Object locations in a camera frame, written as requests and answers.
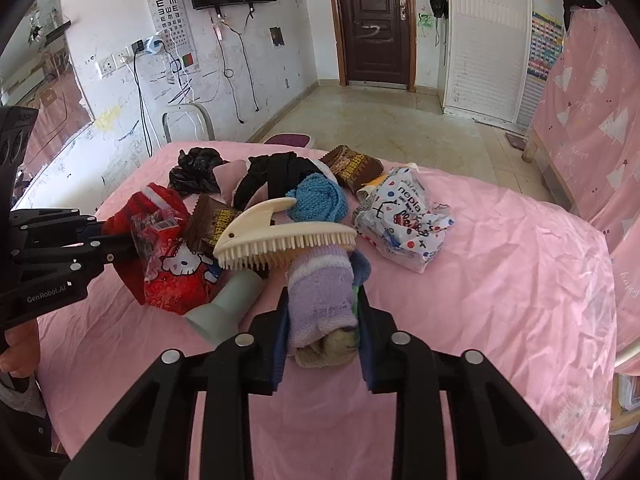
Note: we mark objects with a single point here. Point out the person's left hand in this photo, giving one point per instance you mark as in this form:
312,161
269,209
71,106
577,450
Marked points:
17,355

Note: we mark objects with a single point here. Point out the black cloth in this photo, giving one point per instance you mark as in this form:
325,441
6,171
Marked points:
270,175

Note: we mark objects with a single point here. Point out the blue knit sock ball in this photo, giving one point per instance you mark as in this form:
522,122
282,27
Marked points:
320,200

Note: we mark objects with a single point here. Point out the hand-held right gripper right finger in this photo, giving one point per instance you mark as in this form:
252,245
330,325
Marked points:
368,357

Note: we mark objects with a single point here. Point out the white blue charger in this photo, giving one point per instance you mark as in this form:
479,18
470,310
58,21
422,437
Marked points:
154,46

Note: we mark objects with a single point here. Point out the pink printed curtain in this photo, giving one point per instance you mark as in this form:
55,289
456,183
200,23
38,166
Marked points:
600,125

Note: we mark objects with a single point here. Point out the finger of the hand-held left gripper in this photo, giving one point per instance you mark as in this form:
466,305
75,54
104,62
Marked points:
60,225
100,256

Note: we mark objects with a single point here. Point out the colourful wall chart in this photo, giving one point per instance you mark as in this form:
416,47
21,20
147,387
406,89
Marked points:
542,45

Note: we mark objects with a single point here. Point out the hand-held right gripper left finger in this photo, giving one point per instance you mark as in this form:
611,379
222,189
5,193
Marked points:
278,355

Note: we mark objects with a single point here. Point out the black plastic bag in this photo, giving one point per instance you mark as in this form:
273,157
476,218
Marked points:
195,170

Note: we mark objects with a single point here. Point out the person's left forearm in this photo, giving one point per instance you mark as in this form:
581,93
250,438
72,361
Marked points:
20,400

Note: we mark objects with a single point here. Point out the pink bed sheet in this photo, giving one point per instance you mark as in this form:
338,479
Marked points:
500,285

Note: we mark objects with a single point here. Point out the purple striped sock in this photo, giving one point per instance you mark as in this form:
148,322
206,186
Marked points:
320,300

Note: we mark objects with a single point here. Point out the purple cushion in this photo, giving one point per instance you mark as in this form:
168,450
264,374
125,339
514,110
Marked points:
290,140

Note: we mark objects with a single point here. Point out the grey metal chair frame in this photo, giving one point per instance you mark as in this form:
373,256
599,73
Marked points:
207,127

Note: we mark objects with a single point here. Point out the small dark mat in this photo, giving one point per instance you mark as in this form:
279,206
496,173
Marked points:
515,141

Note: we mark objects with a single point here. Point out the eye chart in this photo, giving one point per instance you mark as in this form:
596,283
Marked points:
167,5

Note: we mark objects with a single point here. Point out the grey-green plastic cup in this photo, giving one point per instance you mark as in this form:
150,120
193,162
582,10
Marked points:
225,305

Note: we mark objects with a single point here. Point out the white louvered wardrobe door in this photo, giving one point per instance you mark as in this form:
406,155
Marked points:
480,50

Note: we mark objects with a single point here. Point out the red cartoon plastic bag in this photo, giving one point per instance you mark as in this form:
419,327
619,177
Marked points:
170,285

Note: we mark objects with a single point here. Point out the white dotted plastic packet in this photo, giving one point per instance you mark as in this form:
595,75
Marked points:
400,215

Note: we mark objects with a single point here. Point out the dark blue sock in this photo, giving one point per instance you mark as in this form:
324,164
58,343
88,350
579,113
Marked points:
361,266

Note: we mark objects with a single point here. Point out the cream hair brush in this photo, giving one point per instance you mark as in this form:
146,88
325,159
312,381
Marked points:
280,245

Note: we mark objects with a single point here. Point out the brown door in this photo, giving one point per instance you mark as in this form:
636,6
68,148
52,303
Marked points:
370,20

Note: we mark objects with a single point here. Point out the white wall socket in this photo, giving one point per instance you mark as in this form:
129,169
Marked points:
106,66
123,58

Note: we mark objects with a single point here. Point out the brown snack wrapper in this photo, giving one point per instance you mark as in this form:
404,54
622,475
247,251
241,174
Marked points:
212,225
352,165

